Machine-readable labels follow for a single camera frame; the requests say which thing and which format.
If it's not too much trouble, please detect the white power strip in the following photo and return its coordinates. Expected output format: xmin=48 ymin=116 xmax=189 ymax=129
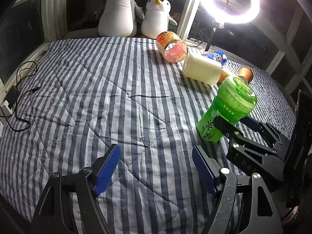
xmin=0 ymin=100 xmax=13 ymax=136

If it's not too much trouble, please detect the blue pink plastic cup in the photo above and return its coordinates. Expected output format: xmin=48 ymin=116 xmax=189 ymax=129
xmin=202 ymin=51 xmax=227 ymax=66

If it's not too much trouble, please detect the ring light stand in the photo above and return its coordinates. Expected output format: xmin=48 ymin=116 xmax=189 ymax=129
xmin=205 ymin=0 xmax=230 ymax=52

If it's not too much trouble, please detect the large plush penguin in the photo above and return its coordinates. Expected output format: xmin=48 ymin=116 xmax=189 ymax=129
xmin=97 ymin=0 xmax=145 ymax=37

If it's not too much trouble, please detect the small plush penguin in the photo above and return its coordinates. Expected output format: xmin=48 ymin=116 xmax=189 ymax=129
xmin=141 ymin=0 xmax=178 ymax=39

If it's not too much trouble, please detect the cream plastic cup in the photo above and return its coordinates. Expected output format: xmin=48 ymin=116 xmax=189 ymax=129
xmin=182 ymin=53 xmax=222 ymax=86

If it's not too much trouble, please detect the far copper paper cup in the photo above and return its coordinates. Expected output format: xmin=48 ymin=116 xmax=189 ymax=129
xmin=238 ymin=67 xmax=253 ymax=84

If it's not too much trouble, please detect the copper paper cup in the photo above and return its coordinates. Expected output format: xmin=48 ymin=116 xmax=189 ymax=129
xmin=218 ymin=68 xmax=232 ymax=85
xmin=238 ymin=67 xmax=253 ymax=84

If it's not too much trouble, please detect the green tea cup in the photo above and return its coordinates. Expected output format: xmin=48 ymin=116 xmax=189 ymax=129
xmin=196 ymin=75 xmax=257 ymax=142

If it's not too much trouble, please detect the black power adapter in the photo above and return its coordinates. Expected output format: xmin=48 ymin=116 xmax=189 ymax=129
xmin=4 ymin=86 xmax=20 ymax=109

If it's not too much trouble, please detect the near copper paper cup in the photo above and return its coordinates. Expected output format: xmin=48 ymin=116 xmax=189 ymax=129
xmin=218 ymin=68 xmax=232 ymax=85

